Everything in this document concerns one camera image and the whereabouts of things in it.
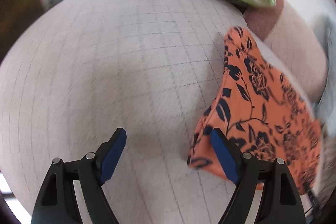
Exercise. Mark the pink bolster pillow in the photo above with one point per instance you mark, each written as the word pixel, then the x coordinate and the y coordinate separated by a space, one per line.
pixel 288 36

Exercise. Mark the orange black floral garment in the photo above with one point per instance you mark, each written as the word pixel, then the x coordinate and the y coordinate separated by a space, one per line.
pixel 260 111

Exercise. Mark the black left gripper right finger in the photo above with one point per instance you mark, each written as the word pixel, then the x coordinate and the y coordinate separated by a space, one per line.
pixel 280 201

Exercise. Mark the light blue pillow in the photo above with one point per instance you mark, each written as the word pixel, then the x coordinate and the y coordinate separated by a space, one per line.
pixel 325 108

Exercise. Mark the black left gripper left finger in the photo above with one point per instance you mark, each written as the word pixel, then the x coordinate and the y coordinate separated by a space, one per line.
pixel 56 201

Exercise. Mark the pink quilted bedspread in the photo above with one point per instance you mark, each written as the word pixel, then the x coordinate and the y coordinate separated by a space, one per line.
pixel 88 67

